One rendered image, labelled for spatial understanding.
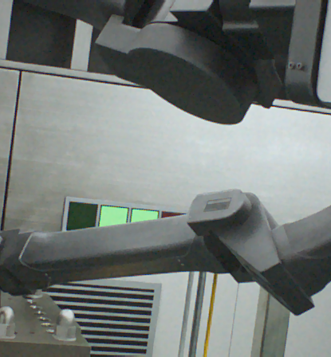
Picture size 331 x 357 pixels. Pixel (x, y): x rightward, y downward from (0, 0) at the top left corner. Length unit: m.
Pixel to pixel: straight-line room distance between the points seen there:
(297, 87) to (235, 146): 1.45
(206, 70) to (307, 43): 0.10
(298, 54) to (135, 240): 0.68
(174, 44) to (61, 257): 0.67
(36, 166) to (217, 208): 0.84
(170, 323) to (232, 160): 2.57
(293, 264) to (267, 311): 1.21
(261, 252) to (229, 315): 3.55
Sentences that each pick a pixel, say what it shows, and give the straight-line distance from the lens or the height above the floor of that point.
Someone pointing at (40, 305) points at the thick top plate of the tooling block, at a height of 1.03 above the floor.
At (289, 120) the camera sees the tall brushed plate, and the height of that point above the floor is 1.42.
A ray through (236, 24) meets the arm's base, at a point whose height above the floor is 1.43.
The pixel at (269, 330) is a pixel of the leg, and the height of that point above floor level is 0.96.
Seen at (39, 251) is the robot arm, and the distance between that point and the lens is 1.20.
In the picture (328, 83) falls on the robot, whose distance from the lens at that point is 0.43.
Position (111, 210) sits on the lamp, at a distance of 1.82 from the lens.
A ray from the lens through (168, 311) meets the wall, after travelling 4.39.
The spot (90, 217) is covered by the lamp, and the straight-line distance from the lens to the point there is 1.82.
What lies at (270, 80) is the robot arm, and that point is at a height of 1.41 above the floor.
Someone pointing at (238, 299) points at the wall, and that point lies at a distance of 4.49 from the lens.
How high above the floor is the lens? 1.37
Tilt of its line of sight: 3 degrees down
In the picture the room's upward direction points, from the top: 7 degrees clockwise
